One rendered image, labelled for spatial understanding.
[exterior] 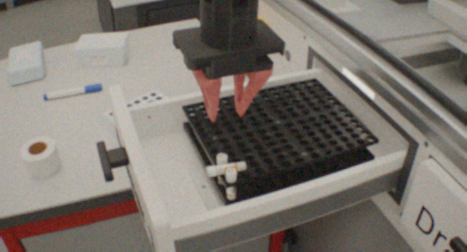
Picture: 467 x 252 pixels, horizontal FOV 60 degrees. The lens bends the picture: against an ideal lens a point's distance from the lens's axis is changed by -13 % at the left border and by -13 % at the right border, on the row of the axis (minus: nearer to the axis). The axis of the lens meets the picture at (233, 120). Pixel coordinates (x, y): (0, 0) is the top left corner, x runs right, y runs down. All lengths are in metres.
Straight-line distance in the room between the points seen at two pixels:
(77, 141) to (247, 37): 0.50
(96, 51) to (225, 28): 0.69
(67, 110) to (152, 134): 0.30
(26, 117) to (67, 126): 0.11
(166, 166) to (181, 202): 0.08
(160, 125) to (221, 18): 0.31
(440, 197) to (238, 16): 0.31
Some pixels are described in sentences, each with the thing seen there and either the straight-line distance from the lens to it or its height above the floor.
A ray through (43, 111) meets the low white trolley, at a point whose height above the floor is 0.76.
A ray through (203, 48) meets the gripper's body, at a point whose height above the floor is 1.07.
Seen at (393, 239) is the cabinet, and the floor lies 0.74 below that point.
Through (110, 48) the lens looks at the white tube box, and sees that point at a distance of 1.08.
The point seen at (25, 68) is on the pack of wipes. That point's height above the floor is 0.80.
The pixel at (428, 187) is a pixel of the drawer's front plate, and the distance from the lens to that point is 0.57.
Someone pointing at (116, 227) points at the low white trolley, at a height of 0.66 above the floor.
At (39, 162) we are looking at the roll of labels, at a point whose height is 0.79.
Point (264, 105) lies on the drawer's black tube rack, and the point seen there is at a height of 0.90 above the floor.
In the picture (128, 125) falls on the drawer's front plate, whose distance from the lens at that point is 0.59.
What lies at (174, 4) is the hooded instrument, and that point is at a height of 0.78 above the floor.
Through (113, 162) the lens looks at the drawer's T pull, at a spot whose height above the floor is 0.91.
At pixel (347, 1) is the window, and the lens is 0.69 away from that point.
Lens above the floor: 1.26
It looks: 35 degrees down
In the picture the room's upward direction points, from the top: straight up
